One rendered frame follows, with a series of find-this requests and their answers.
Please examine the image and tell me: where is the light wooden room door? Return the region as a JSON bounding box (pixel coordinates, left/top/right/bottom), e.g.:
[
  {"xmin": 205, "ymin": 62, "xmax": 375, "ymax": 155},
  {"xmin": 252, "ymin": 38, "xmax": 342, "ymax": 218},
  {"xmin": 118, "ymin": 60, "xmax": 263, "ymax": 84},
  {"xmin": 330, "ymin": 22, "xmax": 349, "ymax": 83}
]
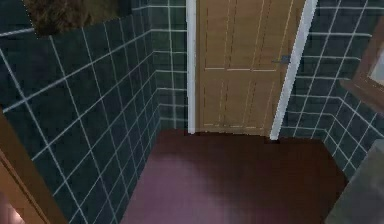
[{"xmin": 195, "ymin": 0, "xmax": 306, "ymax": 138}]

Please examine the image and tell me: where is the brown wooden cupboard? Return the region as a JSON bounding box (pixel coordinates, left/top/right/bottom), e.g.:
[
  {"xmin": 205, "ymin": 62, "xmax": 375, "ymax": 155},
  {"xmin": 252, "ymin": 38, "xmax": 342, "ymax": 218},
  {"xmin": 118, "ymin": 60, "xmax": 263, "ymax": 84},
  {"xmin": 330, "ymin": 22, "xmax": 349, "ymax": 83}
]
[{"xmin": 0, "ymin": 108, "xmax": 69, "ymax": 224}]

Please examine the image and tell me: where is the grey stone counter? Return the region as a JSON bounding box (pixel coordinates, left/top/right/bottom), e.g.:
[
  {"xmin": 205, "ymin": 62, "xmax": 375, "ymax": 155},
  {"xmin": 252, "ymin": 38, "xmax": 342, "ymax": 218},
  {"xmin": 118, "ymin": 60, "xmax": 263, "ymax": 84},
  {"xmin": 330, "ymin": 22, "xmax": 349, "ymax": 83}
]
[{"xmin": 323, "ymin": 138, "xmax": 384, "ymax": 224}]

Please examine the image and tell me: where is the dark grey door handle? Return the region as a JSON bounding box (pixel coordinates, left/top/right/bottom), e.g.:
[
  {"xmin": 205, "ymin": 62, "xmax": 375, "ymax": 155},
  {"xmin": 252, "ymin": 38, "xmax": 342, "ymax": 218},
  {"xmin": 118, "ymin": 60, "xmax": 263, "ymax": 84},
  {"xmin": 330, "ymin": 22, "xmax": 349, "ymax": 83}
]
[{"xmin": 271, "ymin": 55, "xmax": 292, "ymax": 65}]

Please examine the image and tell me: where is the brown framed wall mirror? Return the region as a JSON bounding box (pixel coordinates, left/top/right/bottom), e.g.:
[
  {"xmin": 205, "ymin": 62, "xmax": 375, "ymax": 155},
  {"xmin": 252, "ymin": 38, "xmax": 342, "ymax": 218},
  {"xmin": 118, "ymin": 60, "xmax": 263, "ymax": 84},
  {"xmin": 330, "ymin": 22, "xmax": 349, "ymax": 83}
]
[{"xmin": 339, "ymin": 15, "xmax": 384, "ymax": 114}]

